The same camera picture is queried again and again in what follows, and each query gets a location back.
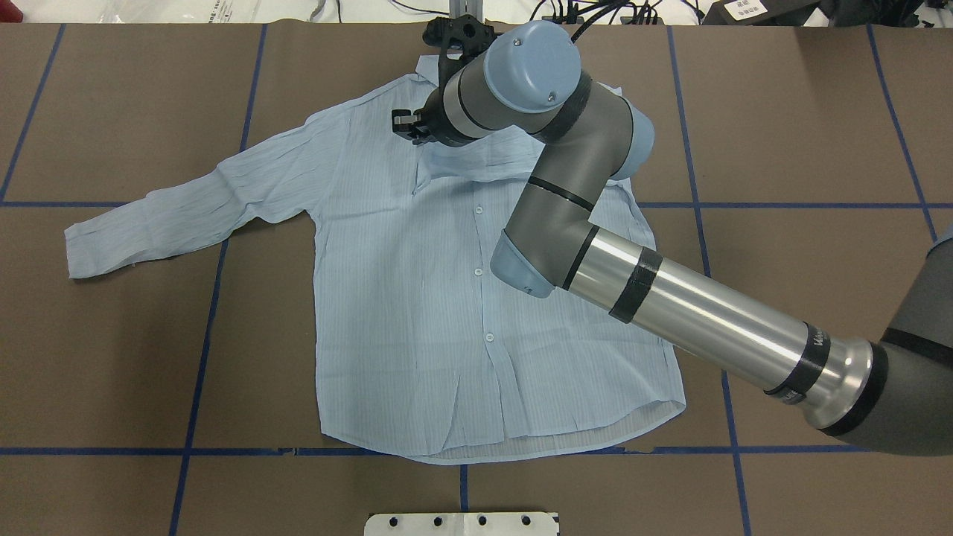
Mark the light blue button-up shirt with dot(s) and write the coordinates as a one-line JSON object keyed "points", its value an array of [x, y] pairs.
{"points": [[420, 351]]}

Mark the clear plastic bag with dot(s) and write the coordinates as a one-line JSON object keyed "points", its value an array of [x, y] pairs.
{"points": [[175, 12]]}

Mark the brown paper table cover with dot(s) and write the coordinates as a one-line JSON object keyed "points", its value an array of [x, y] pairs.
{"points": [[808, 168]]}

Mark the aluminium frame post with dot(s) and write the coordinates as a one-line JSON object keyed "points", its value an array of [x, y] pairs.
{"points": [[474, 8]]}

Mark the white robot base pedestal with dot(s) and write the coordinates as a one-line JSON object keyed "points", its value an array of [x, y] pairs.
{"points": [[464, 523]]}

